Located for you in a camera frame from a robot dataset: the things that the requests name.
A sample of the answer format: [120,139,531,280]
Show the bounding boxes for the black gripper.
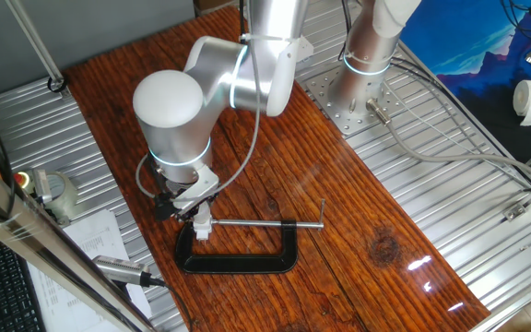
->
[164,178,219,223]

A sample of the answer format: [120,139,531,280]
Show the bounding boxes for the white LED light bulb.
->
[194,200,213,226]

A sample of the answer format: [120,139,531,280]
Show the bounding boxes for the white lamp socket adapter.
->
[192,219,215,242]

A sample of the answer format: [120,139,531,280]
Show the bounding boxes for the black C-clamp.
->
[174,198,327,274]

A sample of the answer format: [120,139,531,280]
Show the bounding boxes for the brown wooden board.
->
[62,5,491,332]

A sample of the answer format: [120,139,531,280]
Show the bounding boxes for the printed paper sheets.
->
[25,209,154,332]

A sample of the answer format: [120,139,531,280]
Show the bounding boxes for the red emergency stop button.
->
[13,169,36,191]

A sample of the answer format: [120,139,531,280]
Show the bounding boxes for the black keyboard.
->
[0,220,48,332]

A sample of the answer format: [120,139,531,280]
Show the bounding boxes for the blue landscape poster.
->
[398,0,531,162]

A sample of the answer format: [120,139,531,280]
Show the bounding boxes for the black depth camera cable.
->
[147,275,194,332]

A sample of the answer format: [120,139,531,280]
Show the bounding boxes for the silver ribbed depth camera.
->
[91,255,152,288]

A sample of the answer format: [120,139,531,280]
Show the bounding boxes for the silver metal bracket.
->
[32,168,51,207]

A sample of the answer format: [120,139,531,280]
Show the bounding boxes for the shiny metal frame bar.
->
[0,151,156,332]

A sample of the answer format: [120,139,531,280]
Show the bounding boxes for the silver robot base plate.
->
[305,68,407,136]

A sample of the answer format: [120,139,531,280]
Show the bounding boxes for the black cable loop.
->
[46,75,69,94]

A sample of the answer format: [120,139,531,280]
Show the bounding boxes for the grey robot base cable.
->
[365,97,531,195]

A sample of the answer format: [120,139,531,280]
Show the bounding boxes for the aluminium profile post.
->
[5,0,71,96]

